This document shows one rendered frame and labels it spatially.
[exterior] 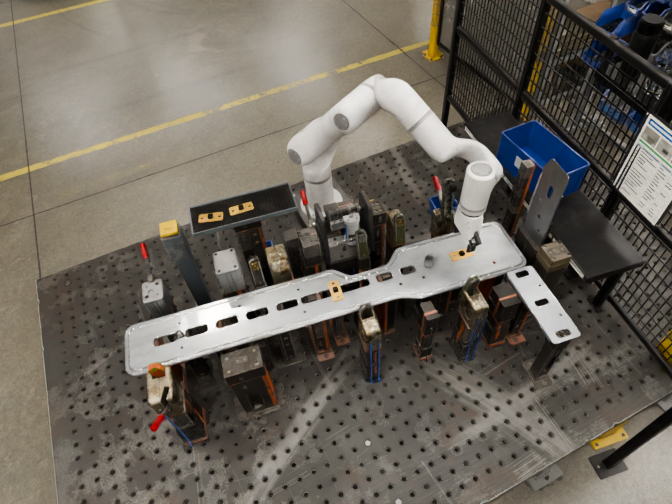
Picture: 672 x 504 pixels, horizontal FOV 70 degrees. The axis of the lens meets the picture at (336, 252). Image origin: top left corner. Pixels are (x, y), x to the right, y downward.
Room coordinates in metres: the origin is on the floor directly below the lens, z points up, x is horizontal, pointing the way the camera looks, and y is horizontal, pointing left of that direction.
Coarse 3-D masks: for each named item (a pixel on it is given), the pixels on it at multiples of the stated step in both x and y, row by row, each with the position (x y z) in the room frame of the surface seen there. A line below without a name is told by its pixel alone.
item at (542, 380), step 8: (560, 336) 0.69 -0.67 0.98; (544, 344) 0.71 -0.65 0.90; (552, 344) 0.68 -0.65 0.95; (560, 344) 0.67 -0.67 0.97; (568, 344) 0.67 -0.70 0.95; (544, 352) 0.69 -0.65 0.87; (552, 352) 0.67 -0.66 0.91; (560, 352) 0.68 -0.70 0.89; (528, 360) 0.74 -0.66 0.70; (536, 360) 0.70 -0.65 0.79; (544, 360) 0.68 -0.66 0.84; (552, 360) 0.68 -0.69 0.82; (528, 368) 0.71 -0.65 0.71; (536, 368) 0.69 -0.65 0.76; (544, 368) 0.67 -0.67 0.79; (536, 376) 0.67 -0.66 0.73; (544, 376) 0.67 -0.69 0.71; (536, 384) 0.65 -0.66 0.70; (544, 384) 0.65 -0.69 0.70
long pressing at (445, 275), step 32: (416, 256) 1.04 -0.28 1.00; (448, 256) 1.03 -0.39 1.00; (480, 256) 1.01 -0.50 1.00; (512, 256) 1.00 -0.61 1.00; (288, 288) 0.96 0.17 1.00; (320, 288) 0.94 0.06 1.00; (384, 288) 0.92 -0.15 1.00; (416, 288) 0.91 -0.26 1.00; (448, 288) 0.90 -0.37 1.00; (160, 320) 0.88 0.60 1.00; (192, 320) 0.87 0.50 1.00; (256, 320) 0.84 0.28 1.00; (288, 320) 0.83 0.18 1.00; (320, 320) 0.82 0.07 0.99; (128, 352) 0.77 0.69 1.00; (160, 352) 0.76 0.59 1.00; (192, 352) 0.75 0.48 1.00
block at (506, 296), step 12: (492, 288) 0.89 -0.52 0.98; (504, 288) 0.88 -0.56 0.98; (492, 300) 0.87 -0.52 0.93; (504, 300) 0.84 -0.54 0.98; (516, 300) 0.83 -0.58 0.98; (492, 312) 0.85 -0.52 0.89; (504, 312) 0.81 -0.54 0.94; (492, 324) 0.84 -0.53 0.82; (504, 324) 0.83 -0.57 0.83; (480, 336) 0.86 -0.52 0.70; (492, 336) 0.82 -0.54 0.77; (504, 336) 0.83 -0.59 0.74
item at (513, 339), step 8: (520, 304) 0.86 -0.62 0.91; (520, 312) 0.84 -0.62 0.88; (528, 312) 0.85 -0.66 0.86; (512, 320) 0.86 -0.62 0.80; (520, 320) 0.85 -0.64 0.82; (512, 328) 0.85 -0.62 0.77; (520, 328) 0.85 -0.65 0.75; (512, 336) 0.84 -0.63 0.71; (520, 336) 0.84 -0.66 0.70; (512, 344) 0.81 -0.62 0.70
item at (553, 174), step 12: (552, 168) 1.10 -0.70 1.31; (540, 180) 1.13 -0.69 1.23; (552, 180) 1.08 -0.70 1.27; (564, 180) 1.04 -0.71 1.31; (540, 192) 1.11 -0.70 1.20; (552, 192) 1.06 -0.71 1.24; (540, 204) 1.09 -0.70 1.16; (552, 204) 1.04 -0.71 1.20; (528, 216) 1.12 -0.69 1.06; (540, 216) 1.07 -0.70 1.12; (552, 216) 1.02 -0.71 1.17; (528, 228) 1.10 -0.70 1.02; (540, 228) 1.05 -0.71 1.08; (540, 240) 1.03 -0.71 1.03
